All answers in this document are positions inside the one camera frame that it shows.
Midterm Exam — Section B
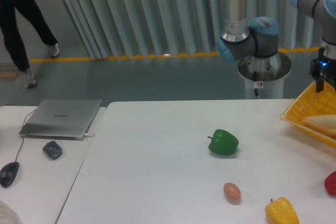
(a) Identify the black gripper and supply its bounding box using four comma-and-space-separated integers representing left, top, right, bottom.
309, 47, 335, 93

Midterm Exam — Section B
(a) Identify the triangular toast bread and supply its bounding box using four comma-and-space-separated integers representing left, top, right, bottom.
302, 114, 335, 139

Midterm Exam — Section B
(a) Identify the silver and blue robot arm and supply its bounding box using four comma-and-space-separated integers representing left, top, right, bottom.
216, 0, 335, 99

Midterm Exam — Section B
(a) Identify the yellow plastic basket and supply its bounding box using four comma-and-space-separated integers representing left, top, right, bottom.
280, 82, 335, 148

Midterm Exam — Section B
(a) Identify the red bell pepper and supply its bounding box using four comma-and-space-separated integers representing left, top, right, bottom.
324, 171, 336, 196

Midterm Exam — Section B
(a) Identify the green bell pepper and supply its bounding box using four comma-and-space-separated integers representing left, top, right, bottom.
207, 129, 239, 155

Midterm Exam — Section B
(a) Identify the yellow bell pepper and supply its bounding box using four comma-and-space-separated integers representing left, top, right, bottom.
265, 197, 299, 224

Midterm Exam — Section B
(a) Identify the brown egg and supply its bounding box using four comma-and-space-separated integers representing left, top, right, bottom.
223, 183, 241, 203

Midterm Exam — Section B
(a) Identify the grey pleated curtain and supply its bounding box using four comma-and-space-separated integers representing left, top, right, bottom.
64, 0, 322, 59

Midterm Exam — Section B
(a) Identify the black plastic adapter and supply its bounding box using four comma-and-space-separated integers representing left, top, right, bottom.
43, 141, 62, 160

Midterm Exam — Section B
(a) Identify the silver laptop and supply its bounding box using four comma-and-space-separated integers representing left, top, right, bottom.
19, 99, 101, 141

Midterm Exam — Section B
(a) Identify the person in black clothes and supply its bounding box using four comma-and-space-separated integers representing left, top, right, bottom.
0, 0, 60, 89

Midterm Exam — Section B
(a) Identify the black computer mouse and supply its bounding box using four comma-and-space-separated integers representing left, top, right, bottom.
1, 162, 19, 188

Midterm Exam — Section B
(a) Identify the white cloth with print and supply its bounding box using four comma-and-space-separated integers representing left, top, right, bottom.
0, 201, 22, 224

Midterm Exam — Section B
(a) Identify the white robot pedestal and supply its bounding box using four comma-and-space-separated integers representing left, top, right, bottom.
238, 52, 292, 99

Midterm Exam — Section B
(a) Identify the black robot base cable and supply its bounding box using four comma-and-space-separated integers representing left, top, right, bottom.
252, 71, 261, 100

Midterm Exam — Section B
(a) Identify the black mouse cable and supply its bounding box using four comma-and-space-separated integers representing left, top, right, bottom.
0, 104, 39, 164

